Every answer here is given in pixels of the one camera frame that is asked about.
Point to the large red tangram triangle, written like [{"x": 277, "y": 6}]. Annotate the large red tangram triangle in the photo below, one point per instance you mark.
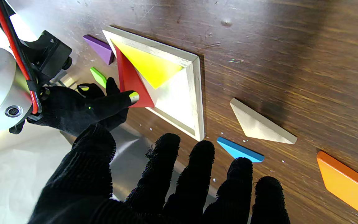
[{"x": 130, "y": 81}]

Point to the natural wood tangram triangle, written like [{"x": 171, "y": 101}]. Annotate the natural wood tangram triangle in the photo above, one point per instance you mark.
[{"x": 258, "y": 126}]

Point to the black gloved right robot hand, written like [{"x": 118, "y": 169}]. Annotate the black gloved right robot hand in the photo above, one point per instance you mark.
[{"x": 70, "y": 109}]

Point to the green tangram square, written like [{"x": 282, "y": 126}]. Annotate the green tangram square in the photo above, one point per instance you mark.
[{"x": 98, "y": 77}]

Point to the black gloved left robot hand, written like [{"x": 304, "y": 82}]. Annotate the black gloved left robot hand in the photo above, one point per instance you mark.
[{"x": 82, "y": 186}]

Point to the orange tangram parallelogram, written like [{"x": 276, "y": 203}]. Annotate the orange tangram parallelogram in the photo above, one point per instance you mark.
[{"x": 346, "y": 183}]

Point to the purple tangram triangle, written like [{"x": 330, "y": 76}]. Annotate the purple tangram triangle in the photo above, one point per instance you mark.
[{"x": 99, "y": 48}]

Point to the large yellow tangram triangle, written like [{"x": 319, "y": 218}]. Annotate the large yellow tangram triangle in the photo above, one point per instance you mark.
[{"x": 151, "y": 65}]

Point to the square wooden tangram tray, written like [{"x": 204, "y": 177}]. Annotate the square wooden tangram tray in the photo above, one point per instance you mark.
[{"x": 179, "y": 102}]

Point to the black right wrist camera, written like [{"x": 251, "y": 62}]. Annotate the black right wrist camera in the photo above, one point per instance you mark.
[{"x": 50, "y": 54}]

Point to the small blue tangram triangle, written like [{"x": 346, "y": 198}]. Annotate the small blue tangram triangle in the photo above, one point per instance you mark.
[{"x": 238, "y": 151}]

